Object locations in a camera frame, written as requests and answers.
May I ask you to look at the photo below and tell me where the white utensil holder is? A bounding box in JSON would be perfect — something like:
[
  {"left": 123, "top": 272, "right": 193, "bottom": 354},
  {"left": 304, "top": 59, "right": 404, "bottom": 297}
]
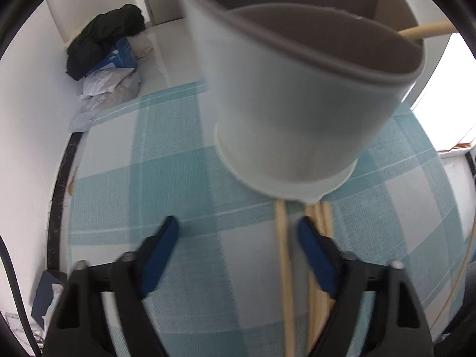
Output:
[{"left": 171, "top": 0, "right": 428, "bottom": 206}]

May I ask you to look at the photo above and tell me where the bundle of wooden chopsticks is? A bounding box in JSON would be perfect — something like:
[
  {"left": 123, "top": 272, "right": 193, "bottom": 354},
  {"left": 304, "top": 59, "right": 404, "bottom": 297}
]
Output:
[{"left": 274, "top": 199, "right": 335, "bottom": 357}]

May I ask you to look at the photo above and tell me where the black jacket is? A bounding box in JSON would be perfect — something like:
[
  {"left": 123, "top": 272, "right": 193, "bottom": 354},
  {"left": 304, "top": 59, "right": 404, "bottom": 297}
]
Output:
[{"left": 66, "top": 4, "right": 146, "bottom": 81}]

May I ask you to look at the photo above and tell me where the beige sack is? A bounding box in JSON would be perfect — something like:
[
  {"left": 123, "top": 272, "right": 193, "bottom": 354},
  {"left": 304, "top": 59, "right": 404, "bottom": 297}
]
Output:
[{"left": 128, "top": 32, "right": 154, "bottom": 59}]

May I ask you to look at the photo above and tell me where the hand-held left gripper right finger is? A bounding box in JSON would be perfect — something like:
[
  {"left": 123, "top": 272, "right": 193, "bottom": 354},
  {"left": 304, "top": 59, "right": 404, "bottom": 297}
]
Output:
[{"left": 297, "top": 216, "right": 436, "bottom": 357}]

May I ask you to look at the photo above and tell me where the grey plastic bag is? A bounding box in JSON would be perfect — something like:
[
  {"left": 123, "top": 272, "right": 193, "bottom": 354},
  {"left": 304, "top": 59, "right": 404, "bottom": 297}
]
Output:
[{"left": 70, "top": 82, "right": 143, "bottom": 131}]

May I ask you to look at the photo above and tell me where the black cable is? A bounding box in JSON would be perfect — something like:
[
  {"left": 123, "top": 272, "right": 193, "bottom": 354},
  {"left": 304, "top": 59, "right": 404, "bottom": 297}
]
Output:
[{"left": 0, "top": 235, "right": 41, "bottom": 357}]

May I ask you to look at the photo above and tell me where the blue cardboard box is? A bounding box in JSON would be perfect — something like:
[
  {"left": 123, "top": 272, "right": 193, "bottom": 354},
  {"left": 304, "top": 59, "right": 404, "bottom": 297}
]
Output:
[{"left": 91, "top": 37, "right": 135, "bottom": 71}]

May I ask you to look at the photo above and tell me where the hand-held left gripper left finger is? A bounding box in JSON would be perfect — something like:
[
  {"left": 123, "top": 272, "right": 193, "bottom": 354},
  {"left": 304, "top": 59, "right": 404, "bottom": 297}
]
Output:
[{"left": 44, "top": 216, "right": 180, "bottom": 357}]

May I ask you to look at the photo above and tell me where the pale wooden chopstick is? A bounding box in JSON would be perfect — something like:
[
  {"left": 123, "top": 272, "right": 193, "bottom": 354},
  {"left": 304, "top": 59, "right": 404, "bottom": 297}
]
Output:
[
  {"left": 431, "top": 201, "right": 476, "bottom": 328},
  {"left": 400, "top": 22, "right": 456, "bottom": 40}
]

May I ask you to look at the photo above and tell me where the teal checked tablecloth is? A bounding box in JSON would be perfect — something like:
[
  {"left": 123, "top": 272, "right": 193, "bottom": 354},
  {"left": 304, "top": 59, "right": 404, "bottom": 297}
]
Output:
[{"left": 67, "top": 80, "right": 473, "bottom": 357}]

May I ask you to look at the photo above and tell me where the dark blue box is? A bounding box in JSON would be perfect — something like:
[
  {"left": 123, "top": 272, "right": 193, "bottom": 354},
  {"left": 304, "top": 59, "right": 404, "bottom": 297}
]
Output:
[{"left": 32, "top": 271, "right": 69, "bottom": 324}]

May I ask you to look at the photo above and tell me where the bright window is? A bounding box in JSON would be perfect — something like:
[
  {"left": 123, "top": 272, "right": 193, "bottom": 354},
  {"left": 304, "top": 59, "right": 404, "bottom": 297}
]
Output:
[{"left": 409, "top": 33, "right": 476, "bottom": 153}]

